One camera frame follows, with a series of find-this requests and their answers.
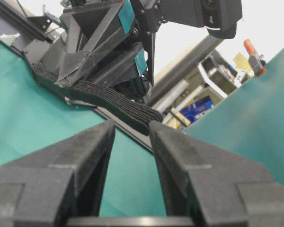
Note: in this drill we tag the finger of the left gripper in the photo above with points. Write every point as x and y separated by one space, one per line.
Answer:
93 31
118 68

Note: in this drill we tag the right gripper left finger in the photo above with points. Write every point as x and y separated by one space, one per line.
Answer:
63 180

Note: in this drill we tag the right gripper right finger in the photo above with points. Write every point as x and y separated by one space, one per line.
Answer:
212 186

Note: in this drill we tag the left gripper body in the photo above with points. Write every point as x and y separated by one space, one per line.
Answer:
140 21

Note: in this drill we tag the blue box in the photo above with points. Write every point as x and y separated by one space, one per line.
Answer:
198 109

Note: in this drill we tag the green side panel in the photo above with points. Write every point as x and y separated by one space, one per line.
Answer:
250 121

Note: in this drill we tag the orange black clamp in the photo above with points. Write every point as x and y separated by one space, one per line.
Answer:
256 61

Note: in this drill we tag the black aluminium frame rail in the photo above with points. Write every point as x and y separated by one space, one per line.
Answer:
181 66

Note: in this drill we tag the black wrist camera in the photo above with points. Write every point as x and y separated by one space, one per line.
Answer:
219 17

